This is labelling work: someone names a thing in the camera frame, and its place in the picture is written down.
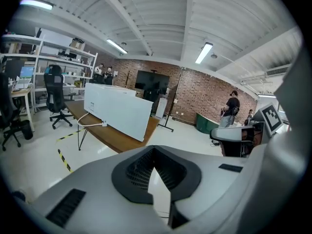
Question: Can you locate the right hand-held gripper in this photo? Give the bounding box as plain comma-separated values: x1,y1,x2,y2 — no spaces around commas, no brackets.
210,102,285,157

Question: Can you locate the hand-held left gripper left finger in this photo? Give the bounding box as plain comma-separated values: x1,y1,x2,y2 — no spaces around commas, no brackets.
26,145,169,234

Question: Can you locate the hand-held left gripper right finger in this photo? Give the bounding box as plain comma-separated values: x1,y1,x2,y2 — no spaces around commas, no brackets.
154,145,248,230

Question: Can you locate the green cabinet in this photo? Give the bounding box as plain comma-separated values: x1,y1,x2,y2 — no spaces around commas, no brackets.
195,113,221,135

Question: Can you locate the black floor stand with sign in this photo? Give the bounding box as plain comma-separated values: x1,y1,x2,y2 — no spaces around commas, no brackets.
157,73,183,133

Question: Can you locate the ceiling air conditioner vent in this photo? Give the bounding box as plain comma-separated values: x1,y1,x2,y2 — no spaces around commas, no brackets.
265,64,292,77

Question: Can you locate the black waste bin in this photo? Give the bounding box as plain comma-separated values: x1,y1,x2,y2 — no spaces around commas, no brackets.
20,119,34,141

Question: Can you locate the black television screen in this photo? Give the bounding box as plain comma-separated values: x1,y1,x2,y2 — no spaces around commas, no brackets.
134,69,171,94

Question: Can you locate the dark coat rack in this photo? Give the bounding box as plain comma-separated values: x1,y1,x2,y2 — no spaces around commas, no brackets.
123,69,134,89

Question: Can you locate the wooden desk with white legs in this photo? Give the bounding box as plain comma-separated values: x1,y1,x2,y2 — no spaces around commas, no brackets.
10,86,36,133

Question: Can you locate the laptop with blue screen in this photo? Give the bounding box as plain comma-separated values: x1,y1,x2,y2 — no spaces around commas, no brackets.
19,66,35,79

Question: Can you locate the white shelving unit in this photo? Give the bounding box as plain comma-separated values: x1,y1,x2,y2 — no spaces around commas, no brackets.
0,34,98,113

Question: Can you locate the cardboard box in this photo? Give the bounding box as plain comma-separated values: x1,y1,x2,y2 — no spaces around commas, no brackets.
70,38,86,51

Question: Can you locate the white power cord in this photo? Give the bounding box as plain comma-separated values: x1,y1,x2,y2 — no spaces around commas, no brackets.
77,111,108,128

